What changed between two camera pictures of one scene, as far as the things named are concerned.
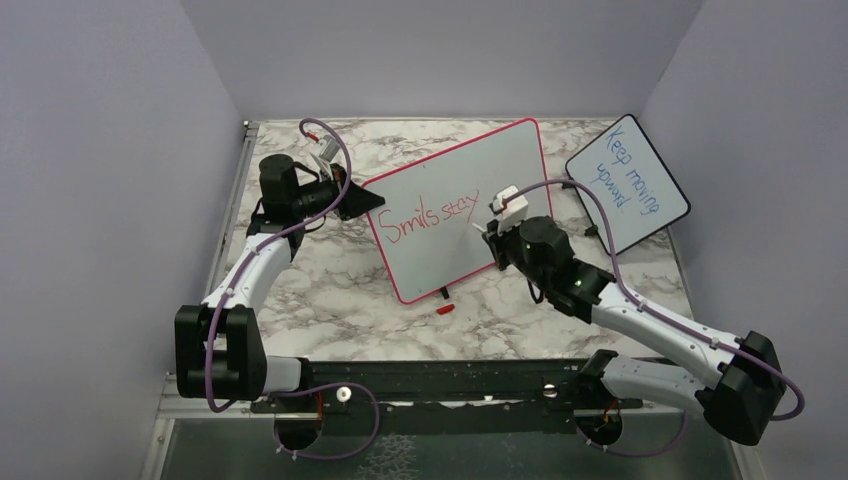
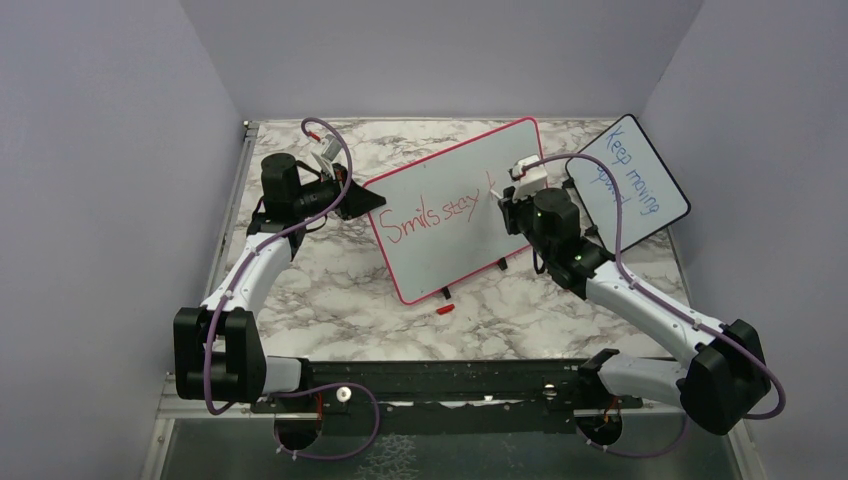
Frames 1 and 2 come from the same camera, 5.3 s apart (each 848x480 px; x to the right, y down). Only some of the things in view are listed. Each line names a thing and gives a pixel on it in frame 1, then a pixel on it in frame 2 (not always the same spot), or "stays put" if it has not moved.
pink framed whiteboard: (429, 225) stays put
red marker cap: (445, 309) stays put
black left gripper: (356, 201) stays put
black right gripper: (497, 241) to (510, 207)
